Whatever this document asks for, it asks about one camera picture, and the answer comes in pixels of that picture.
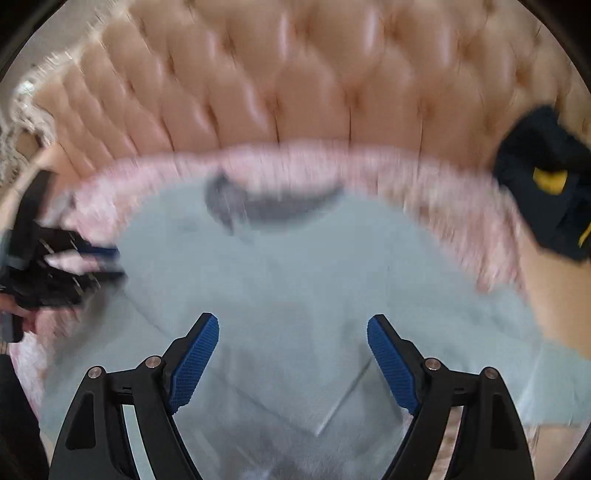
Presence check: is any pink floral blanket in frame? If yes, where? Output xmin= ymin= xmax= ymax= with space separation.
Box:
xmin=18 ymin=143 xmax=532 ymax=402

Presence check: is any beige tufted leather sofa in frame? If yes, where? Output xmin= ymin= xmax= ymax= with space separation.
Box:
xmin=14 ymin=0 xmax=591 ymax=352

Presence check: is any light blue sweater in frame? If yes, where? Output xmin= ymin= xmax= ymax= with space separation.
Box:
xmin=39 ymin=180 xmax=591 ymax=480

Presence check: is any person's left hand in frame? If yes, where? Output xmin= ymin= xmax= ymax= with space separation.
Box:
xmin=0 ymin=295 xmax=44 ymax=335

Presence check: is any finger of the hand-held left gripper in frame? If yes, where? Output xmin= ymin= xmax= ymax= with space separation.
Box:
xmin=69 ymin=268 xmax=127 ymax=296
xmin=76 ymin=242 xmax=122 ymax=261

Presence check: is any black garment with yellow print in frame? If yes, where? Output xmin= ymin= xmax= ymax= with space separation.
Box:
xmin=492 ymin=105 xmax=591 ymax=264

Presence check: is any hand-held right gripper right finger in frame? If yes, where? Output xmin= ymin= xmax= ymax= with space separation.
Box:
xmin=367 ymin=314 xmax=536 ymax=480

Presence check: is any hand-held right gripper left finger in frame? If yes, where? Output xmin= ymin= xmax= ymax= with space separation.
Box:
xmin=48 ymin=312 xmax=220 ymax=480

